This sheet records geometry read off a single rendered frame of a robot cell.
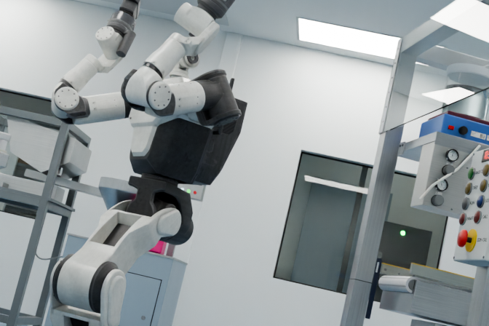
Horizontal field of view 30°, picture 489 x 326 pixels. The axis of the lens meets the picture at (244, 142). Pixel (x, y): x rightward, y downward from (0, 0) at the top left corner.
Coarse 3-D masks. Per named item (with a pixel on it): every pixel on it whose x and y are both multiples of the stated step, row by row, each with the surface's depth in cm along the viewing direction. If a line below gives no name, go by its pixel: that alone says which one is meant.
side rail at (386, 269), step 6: (384, 264) 299; (384, 270) 299; (390, 270) 300; (396, 270) 300; (402, 270) 300; (408, 270) 301; (402, 276) 300; (408, 276) 300; (414, 276) 301; (444, 282) 302; (462, 288) 303
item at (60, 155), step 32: (0, 128) 665; (32, 128) 612; (64, 128) 602; (32, 160) 608; (64, 160) 606; (0, 192) 597; (32, 192) 615; (64, 192) 633; (96, 192) 611; (64, 224) 648; (32, 256) 587; (0, 320) 581; (32, 320) 616
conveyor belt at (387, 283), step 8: (384, 280) 293; (392, 280) 286; (400, 280) 279; (408, 280) 274; (424, 280) 275; (384, 288) 294; (392, 288) 286; (400, 288) 279; (408, 288) 274; (456, 288) 276
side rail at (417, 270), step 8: (416, 272) 273; (424, 272) 273; (432, 272) 274; (440, 272) 274; (440, 280) 274; (448, 280) 274; (456, 280) 275; (464, 280) 275; (472, 280) 276; (472, 288) 275
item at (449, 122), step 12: (432, 120) 292; (444, 120) 282; (456, 120) 283; (468, 120) 284; (480, 120) 286; (420, 132) 300; (432, 132) 289; (444, 132) 282; (456, 132) 282; (468, 132) 283; (480, 132) 284
